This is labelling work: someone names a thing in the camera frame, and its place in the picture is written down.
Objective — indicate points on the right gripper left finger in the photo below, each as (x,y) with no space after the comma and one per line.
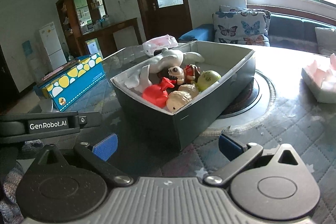
(93,160)

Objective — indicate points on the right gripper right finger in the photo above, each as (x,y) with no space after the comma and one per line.
(241,157)

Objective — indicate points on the green apple toy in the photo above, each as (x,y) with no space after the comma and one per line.
(206,79)

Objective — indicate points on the tan peanut toy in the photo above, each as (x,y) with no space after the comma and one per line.
(181,97)

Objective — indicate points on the red round toy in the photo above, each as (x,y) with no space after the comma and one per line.
(157,93)

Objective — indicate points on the white plush rabbit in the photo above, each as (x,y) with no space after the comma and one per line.
(139,80)

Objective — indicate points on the small red figurine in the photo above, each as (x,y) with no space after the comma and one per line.
(191,73)

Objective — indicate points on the gloved hand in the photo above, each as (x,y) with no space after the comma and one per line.
(11,174)

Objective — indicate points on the round lazy susan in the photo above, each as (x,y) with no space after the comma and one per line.
(247,110)

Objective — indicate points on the blue yellow dotted box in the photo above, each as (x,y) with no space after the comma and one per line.
(67,86)

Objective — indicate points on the quilted table mat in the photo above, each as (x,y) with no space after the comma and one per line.
(172,194)

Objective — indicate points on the grey cardboard box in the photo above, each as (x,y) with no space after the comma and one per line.
(236,66)

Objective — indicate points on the white refrigerator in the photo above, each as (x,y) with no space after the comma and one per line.
(52,45)

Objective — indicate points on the tissue pack near window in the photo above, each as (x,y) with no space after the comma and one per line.
(319,77)

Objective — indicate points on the butterfly pillow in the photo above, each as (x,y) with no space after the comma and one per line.
(242,26)

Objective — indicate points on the blue sofa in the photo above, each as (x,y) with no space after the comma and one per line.
(285,31)

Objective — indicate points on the tissue pack near door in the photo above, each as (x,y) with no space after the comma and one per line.
(158,43)

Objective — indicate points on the wooden cabinet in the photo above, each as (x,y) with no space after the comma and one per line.
(86,20)

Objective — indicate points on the grey cushion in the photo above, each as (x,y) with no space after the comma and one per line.
(326,40)

